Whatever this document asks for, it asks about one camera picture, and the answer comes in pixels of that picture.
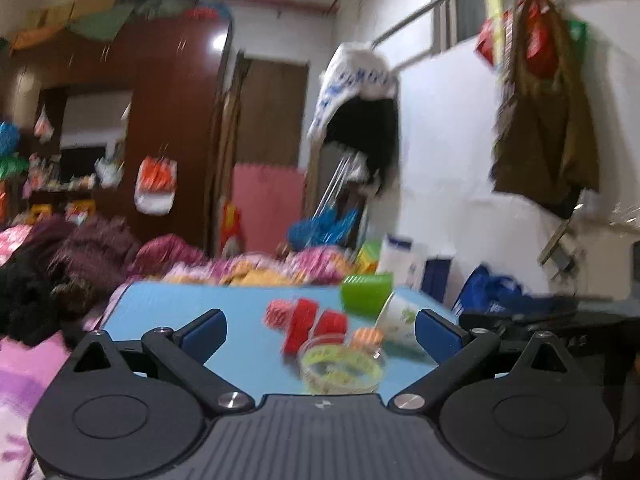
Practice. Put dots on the window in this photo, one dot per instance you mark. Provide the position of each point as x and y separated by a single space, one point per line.
467 5

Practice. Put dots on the pink foam mat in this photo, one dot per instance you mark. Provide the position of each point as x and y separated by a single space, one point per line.
267 210

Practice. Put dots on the metal hanging rod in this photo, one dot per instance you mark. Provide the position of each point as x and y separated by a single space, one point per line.
415 14

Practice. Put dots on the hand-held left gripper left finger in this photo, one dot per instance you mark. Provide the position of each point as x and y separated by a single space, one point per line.
205 334

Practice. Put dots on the white plastic bag blue print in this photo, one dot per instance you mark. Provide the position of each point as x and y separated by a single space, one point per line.
357 67

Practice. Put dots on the red snack bags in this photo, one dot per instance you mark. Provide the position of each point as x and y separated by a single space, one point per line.
537 35

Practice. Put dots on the pink and yellow quilt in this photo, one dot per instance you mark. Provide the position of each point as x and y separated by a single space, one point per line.
250 267

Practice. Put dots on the brown hanging jacket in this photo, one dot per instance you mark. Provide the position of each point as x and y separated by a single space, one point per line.
545 130

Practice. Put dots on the black hanging garment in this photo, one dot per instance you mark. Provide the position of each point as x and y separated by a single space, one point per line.
372 130

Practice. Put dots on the pink blanket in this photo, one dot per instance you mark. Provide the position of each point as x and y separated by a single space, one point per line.
25 390

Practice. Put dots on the white and orange plastic bag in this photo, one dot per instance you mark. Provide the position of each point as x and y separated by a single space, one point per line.
156 185

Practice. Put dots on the white and blue box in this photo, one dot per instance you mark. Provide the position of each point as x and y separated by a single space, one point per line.
400 260

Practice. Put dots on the black side table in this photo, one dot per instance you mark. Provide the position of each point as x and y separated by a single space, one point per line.
600 340

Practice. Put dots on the dark purple fuzzy blanket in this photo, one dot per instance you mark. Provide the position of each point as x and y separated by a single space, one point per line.
90 250

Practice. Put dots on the red and yellow bag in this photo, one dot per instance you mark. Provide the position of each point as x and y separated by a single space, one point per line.
231 230

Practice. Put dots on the green plastic cup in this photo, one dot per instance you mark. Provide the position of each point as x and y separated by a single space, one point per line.
366 295

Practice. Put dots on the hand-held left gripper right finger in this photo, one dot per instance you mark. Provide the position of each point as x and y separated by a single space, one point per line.
436 336

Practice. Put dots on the brown wooden door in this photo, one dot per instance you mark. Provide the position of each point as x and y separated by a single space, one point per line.
272 110

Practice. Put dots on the black cloth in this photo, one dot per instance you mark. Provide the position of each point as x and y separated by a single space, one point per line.
25 295

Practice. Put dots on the brown wooden wardrobe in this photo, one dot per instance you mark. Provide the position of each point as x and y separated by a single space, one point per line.
170 110

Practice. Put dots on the clear cup with yellow band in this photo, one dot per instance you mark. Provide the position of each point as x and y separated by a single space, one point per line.
325 362

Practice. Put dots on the short red plastic cup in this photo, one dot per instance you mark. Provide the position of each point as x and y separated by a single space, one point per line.
330 325

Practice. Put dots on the pile of flattened cardboard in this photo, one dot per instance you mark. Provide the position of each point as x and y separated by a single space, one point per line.
100 15

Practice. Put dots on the white paper cup green print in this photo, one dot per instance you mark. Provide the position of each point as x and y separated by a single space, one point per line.
400 322

